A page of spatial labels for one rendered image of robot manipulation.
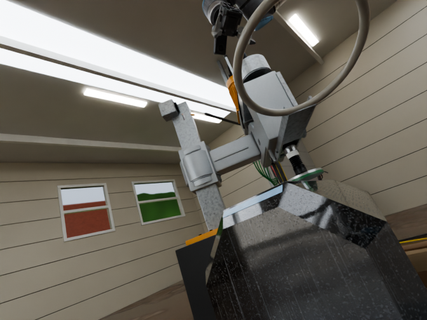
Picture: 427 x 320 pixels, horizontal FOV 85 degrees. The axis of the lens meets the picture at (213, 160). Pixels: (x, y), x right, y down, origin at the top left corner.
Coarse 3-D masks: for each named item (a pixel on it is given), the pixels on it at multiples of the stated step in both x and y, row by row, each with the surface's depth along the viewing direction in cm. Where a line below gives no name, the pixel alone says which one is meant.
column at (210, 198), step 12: (180, 108) 231; (180, 120) 227; (192, 120) 225; (180, 132) 223; (192, 132) 222; (180, 144) 220; (192, 144) 218; (204, 192) 203; (216, 192) 202; (204, 204) 200; (216, 204) 199; (204, 216) 197; (216, 216) 196; (216, 228) 193
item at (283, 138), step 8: (296, 112) 98; (304, 112) 101; (312, 112) 103; (288, 120) 102; (296, 120) 106; (304, 120) 109; (280, 128) 119; (288, 128) 112; (296, 128) 115; (304, 128) 118; (280, 136) 125; (288, 136) 121; (296, 136) 125; (280, 144) 132; (296, 144) 141; (280, 152) 143; (272, 160) 159
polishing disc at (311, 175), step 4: (312, 172) 124; (316, 172) 124; (320, 172) 126; (304, 176) 124; (308, 176) 123; (312, 176) 129; (316, 176) 136; (292, 180) 127; (296, 180) 126; (300, 180) 129; (304, 180) 136
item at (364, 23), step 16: (272, 0) 65; (256, 16) 67; (368, 16) 75; (240, 48) 73; (240, 64) 77; (352, 64) 87; (240, 80) 81; (336, 80) 92; (240, 96) 86; (320, 96) 96; (272, 112) 95; (288, 112) 98
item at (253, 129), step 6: (252, 126) 186; (252, 132) 193; (258, 132) 165; (258, 138) 176; (258, 144) 188; (264, 144) 159; (264, 150) 169; (270, 150) 160; (264, 156) 182; (270, 156) 183; (264, 162) 199; (270, 162) 201
